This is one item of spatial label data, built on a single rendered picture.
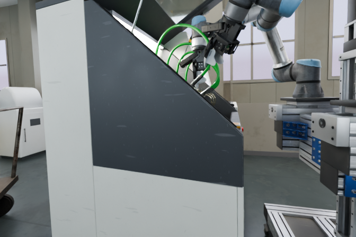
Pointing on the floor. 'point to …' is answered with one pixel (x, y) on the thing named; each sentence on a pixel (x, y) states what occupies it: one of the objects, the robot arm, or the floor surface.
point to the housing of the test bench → (67, 115)
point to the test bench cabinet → (165, 206)
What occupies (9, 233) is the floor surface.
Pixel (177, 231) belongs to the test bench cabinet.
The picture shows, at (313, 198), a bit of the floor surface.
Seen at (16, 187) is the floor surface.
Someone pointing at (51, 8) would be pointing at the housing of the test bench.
